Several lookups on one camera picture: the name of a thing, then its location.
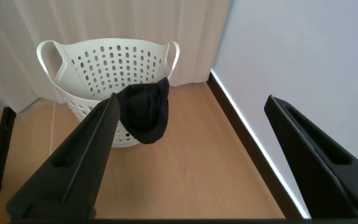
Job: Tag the black heap of clothes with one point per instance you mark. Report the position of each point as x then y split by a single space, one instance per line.
145 115

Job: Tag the white laundry basket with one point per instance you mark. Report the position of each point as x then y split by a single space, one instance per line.
113 62

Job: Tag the beige curtain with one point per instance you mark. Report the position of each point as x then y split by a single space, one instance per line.
104 18

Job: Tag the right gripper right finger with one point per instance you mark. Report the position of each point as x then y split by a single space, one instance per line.
322 186

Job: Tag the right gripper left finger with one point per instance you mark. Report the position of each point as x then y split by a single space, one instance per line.
73 186

